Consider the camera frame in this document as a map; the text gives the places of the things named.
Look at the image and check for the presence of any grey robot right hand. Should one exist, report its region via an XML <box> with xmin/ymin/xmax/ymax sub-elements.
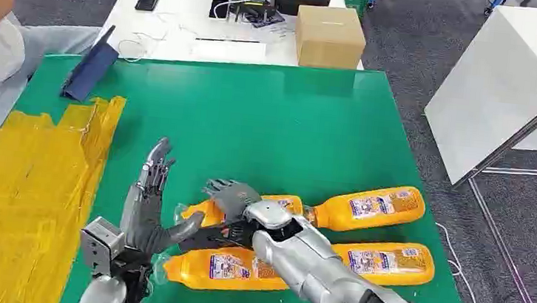
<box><xmin>200</xmin><ymin>177</ymin><xmax>265</xmax><ymax>227</ymax></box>

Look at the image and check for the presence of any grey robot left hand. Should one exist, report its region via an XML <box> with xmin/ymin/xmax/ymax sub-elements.
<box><xmin>117</xmin><ymin>133</ymin><xmax>213</xmax><ymax>262</ymax></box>

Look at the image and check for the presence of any orange detergent bottle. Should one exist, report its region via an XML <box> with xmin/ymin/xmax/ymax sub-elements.
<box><xmin>151</xmin><ymin>237</ymin><xmax>295</xmax><ymax>300</ymax></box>
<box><xmin>308</xmin><ymin>177</ymin><xmax>428</xmax><ymax>241</ymax></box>
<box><xmin>173</xmin><ymin>184</ymin><xmax>305</xmax><ymax>238</ymax></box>
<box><xmin>328</xmin><ymin>235</ymin><xmax>439</xmax><ymax>291</ymax></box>

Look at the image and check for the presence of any green table mat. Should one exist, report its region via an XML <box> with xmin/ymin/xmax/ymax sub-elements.
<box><xmin>0</xmin><ymin>36</ymin><xmax>490</xmax><ymax>303</ymax></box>

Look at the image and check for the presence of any yellow plastic sheet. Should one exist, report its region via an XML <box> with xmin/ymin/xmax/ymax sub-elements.
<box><xmin>0</xmin><ymin>85</ymin><xmax>128</xmax><ymax>303</ymax></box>

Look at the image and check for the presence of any flat white box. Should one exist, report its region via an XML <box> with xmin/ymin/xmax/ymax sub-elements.
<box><xmin>190</xmin><ymin>35</ymin><xmax>269</xmax><ymax>67</ymax></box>

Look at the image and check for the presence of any dark blue folder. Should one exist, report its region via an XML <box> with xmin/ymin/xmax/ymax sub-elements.
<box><xmin>58</xmin><ymin>20</ymin><xmax>123</xmax><ymax>106</ymax></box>

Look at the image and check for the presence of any dark printed pad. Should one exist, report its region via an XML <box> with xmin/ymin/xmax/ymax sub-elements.
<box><xmin>248</xmin><ymin>10</ymin><xmax>287</xmax><ymax>31</ymax></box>

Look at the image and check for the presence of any brown cardboard box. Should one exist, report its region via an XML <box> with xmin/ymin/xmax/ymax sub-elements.
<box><xmin>291</xmin><ymin>3</ymin><xmax>371</xmax><ymax>74</ymax></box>

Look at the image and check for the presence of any small black phone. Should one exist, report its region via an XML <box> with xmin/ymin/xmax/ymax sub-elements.
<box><xmin>208</xmin><ymin>0</ymin><xmax>229</xmax><ymax>21</ymax></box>

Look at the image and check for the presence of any white table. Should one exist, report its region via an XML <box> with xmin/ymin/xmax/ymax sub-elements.
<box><xmin>94</xmin><ymin>0</ymin><xmax>371</xmax><ymax>85</ymax></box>

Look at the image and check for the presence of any black electronic device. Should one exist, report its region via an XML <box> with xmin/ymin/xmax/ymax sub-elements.
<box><xmin>227</xmin><ymin>0</ymin><xmax>280</xmax><ymax>24</ymax></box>

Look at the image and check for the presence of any large white board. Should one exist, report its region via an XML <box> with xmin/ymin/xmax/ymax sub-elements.
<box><xmin>416</xmin><ymin>0</ymin><xmax>537</xmax><ymax>194</ymax></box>

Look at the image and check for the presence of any dark right wrist camera box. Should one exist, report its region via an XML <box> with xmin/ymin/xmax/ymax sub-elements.
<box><xmin>178</xmin><ymin>215</ymin><xmax>262</xmax><ymax>262</ymax></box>

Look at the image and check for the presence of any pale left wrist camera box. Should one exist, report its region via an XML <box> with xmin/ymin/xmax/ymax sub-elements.
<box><xmin>76</xmin><ymin>215</ymin><xmax>128</xmax><ymax>278</ymax></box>

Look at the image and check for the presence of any thin white table cable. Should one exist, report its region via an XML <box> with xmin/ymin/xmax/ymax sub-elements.
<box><xmin>117</xmin><ymin>8</ymin><xmax>199</xmax><ymax>69</ymax></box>

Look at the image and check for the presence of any white device cable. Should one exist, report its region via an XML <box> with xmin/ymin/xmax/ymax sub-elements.
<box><xmin>212</xmin><ymin>0</ymin><xmax>269</xmax><ymax>24</ymax></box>

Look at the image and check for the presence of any white floor cable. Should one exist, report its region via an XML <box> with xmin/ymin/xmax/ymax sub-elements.
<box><xmin>428</xmin><ymin>221</ymin><xmax>537</xmax><ymax>303</ymax></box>

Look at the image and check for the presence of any grey metal table frame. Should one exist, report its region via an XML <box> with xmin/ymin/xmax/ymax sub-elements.
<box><xmin>440</xmin><ymin>95</ymin><xmax>537</xmax><ymax>303</ymax></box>

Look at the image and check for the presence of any blue metal rack frame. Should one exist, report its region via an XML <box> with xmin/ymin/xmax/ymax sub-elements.
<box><xmin>368</xmin><ymin>0</ymin><xmax>510</xmax><ymax>19</ymax></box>

